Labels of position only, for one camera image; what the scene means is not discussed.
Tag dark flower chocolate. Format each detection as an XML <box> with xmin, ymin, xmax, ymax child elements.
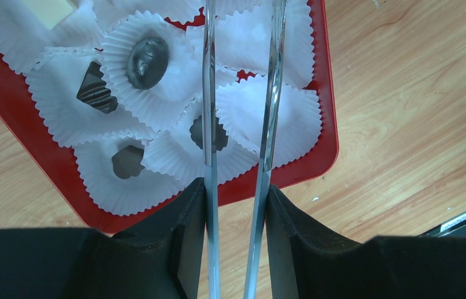
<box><xmin>189</xmin><ymin>115</ymin><xmax>229</xmax><ymax>151</ymax></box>

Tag white paper cup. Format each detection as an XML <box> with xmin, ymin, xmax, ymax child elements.
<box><xmin>216</xmin><ymin>75</ymin><xmax>323</xmax><ymax>168</ymax></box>

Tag white chocolate piece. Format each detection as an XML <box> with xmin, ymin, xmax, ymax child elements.
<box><xmin>22</xmin><ymin>0</ymin><xmax>77</xmax><ymax>30</ymax></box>

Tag red chocolate box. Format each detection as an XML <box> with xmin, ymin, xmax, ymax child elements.
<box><xmin>0</xmin><ymin>1</ymin><xmax>339</xmax><ymax>233</ymax></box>

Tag dark heart chocolate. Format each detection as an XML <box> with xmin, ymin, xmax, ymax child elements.
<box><xmin>111</xmin><ymin>145</ymin><xmax>145</xmax><ymax>179</ymax></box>

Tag metal tongs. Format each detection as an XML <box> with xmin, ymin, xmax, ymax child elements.
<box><xmin>202</xmin><ymin>1</ymin><xmax>287</xmax><ymax>298</ymax></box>

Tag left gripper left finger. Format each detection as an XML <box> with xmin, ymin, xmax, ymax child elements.
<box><xmin>0</xmin><ymin>178</ymin><xmax>206</xmax><ymax>298</ymax></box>

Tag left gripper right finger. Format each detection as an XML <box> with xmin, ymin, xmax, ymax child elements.
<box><xmin>266</xmin><ymin>186</ymin><xmax>466</xmax><ymax>298</ymax></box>

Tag dark oval chocolate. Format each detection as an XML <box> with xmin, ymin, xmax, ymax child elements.
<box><xmin>126</xmin><ymin>36</ymin><xmax>169</xmax><ymax>90</ymax></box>

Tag dark chocolate piece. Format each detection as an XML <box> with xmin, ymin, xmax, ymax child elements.
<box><xmin>76</xmin><ymin>62</ymin><xmax>118</xmax><ymax>114</ymax></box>

